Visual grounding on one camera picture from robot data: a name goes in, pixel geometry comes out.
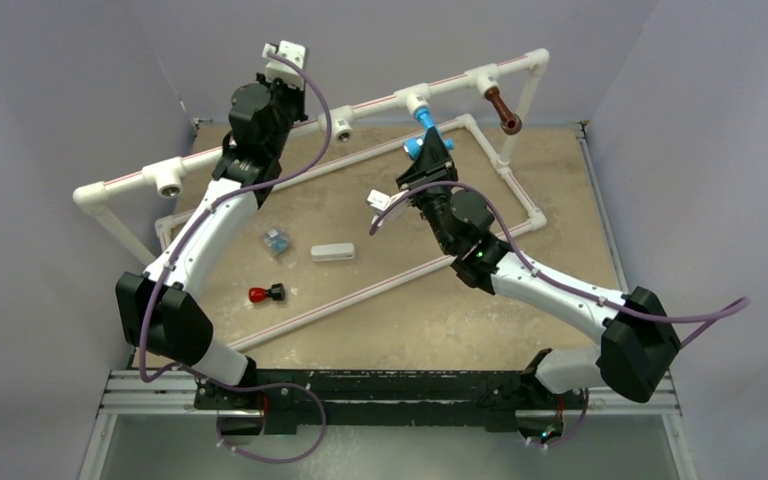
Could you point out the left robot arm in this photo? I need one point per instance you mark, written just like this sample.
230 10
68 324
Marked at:
158 308

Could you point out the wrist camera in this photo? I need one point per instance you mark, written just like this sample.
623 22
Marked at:
386 207
283 60

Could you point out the blue faucet with chrome knob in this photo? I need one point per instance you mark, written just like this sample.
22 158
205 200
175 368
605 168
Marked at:
424 132

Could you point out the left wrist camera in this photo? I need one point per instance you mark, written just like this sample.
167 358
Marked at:
283 60

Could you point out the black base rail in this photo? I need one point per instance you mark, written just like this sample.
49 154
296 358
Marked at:
497 401

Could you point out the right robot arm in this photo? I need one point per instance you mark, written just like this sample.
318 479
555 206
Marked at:
633 346

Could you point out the red and black faucet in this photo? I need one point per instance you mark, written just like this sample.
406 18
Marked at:
276 292

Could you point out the small clear blue packet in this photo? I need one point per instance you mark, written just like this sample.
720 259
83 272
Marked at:
276 241

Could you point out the white rectangular plastic piece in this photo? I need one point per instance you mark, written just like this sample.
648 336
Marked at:
333 252

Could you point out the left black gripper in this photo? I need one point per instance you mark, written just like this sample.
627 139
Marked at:
294 92

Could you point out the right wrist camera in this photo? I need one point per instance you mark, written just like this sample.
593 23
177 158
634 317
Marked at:
386 207

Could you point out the brown faucet on frame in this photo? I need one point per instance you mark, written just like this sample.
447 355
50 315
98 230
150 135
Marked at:
509 121

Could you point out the white PVC pipe frame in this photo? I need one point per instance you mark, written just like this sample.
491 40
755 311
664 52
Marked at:
166 176

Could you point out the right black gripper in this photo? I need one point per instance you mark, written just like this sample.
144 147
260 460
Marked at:
433 164

